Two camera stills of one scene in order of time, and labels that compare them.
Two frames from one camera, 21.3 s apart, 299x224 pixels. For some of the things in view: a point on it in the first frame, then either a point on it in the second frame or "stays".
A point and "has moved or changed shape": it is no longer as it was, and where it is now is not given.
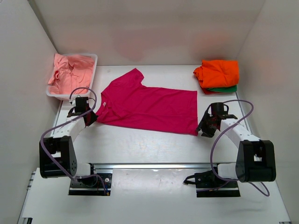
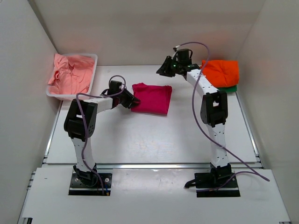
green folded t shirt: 224,89 stays
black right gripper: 205,132 -> 164,71
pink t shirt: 72,74 stays
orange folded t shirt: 213,73 stays
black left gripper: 95,116 -> 130,98
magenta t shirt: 126,101 has moved or changed shape
